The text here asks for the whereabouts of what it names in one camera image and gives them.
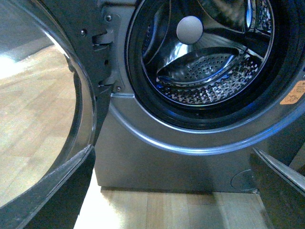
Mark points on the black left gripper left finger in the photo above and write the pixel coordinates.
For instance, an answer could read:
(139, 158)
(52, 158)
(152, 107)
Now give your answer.
(56, 200)

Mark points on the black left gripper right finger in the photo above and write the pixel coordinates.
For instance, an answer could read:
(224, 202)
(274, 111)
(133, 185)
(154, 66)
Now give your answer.
(281, 188)

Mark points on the washing machine round door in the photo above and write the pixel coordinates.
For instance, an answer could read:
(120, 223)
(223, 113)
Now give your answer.
(47, 110)

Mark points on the grey front-load washing machine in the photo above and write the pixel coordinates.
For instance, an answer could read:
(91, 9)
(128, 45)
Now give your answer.
(196, 86)

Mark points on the orange warning sticker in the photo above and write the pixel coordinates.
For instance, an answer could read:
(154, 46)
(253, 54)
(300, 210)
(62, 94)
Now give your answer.
(295, 94)

